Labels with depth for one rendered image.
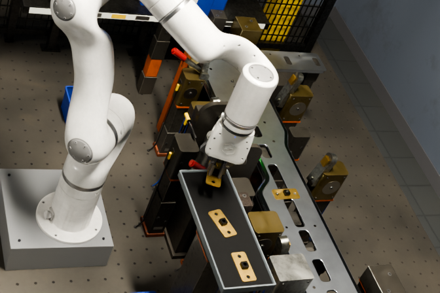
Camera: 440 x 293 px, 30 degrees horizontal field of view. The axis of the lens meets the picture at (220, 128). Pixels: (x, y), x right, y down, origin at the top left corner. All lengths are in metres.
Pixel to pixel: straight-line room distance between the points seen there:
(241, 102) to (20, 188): 0.84
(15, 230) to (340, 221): 1.15
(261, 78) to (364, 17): 3.24
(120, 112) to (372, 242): 1.14
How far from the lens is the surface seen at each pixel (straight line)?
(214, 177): 2.05
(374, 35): 4.95
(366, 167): 3.17
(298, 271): 2.09
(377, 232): 2.95
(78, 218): 2.31
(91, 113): 2.03
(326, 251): 2.34
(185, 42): 1.83
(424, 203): 4.34
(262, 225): 2.19
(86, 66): 1.99
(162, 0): 1.82
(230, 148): 1.96
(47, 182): 2.48
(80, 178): 2.20
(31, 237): 2.34
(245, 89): 1.84
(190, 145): 2.31
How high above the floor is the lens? 2.60
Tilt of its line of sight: 39 degrees down
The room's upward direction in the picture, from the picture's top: 24 degrees clockwise
